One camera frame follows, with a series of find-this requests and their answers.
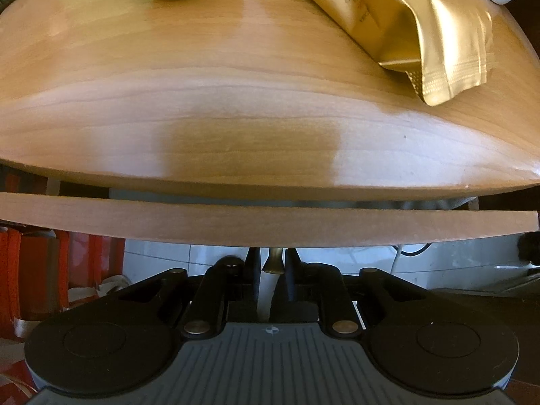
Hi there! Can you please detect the wooden drawer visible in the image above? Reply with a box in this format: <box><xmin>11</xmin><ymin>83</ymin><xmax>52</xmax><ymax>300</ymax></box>
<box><xmin>1</xmin><ymin>193</ymin><xmax>539</xmax><ymax>248</ymax></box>

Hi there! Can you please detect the gold tea pouch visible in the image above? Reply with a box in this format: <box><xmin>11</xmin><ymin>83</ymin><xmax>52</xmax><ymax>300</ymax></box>
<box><xmin>313</xmin><ymin>0</ymin><xmax>494</xmax><ymax>106</ymax></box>

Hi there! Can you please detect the red gift bag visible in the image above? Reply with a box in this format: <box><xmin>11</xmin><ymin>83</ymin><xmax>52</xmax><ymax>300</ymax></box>
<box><xmin>0</xmin><ymin>168</ymin><xmax>127</xmax><ymax>405</ymax></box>

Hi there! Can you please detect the wooden side table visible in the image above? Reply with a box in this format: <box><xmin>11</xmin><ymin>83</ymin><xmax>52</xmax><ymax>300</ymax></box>
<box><xmin>1</xmin><ymin>0</ymin><xmax>539</xmax><ymax>200</ymax></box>

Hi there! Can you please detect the black power cable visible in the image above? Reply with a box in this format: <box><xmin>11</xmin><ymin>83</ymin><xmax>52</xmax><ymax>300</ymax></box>
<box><xmin>390</xmin><ymin>241</ymin><xmax>436</xmax><ymax>275</ymax></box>

